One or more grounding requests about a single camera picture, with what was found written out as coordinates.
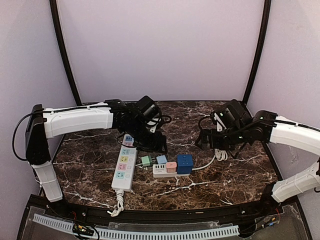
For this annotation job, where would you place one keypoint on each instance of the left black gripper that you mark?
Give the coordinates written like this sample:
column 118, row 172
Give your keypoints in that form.
column 152, row 140

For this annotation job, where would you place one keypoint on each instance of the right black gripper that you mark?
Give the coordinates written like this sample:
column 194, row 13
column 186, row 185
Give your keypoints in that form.
column 211, row 139

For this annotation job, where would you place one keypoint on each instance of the light blue plug adapter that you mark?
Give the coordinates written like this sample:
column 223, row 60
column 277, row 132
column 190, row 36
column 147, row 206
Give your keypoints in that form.
column 161, row 160

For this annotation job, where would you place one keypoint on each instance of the pink plug adapter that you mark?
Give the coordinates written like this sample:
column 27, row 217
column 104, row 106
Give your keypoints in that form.
column 171, row 167

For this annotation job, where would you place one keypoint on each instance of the blue cube socket adapter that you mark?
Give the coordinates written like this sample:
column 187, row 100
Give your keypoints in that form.
column 184, row 164

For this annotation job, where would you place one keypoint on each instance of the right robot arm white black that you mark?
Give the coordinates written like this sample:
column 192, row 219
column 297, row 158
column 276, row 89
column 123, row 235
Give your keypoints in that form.
column 266, row 127

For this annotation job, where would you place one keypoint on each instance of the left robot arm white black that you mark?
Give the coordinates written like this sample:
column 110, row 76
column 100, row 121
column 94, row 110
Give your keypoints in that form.
column 141, row 120

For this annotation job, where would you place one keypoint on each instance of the green plug adapter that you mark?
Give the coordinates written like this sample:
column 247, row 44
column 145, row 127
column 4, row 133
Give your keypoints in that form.
column 146, row 161

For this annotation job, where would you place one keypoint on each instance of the small white power strip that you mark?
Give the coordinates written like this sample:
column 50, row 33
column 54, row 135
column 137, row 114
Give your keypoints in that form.
column 160, row 171

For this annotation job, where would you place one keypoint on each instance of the long white colourful power strip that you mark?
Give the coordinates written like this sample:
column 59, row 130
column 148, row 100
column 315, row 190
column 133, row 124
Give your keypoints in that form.
column 125, row 166

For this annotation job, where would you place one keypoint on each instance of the white coiled cable small strip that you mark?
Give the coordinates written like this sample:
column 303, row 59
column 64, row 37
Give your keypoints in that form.
column 219, row 155

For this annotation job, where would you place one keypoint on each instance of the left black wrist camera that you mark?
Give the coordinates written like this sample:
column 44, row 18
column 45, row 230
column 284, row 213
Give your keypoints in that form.
column 149, row 110

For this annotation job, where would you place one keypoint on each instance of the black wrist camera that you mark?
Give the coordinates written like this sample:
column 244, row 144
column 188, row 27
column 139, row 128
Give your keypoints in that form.
column 149, row 110
column 232, row 115

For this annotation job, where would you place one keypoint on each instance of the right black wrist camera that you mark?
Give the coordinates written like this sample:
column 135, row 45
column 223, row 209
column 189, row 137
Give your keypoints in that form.
column 232, row 115

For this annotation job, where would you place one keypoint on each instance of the white cable long strip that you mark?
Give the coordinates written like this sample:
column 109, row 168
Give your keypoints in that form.
column 120, row 203

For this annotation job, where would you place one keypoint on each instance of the black front table rail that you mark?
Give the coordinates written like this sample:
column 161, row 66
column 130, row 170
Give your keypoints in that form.
column 237, row 214

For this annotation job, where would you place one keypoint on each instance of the white slotted cable duct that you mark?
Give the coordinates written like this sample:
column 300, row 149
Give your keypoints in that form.
column 116, row 234

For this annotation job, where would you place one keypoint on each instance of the left black frame post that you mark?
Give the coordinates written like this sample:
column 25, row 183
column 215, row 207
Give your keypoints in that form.
column 63, row 51

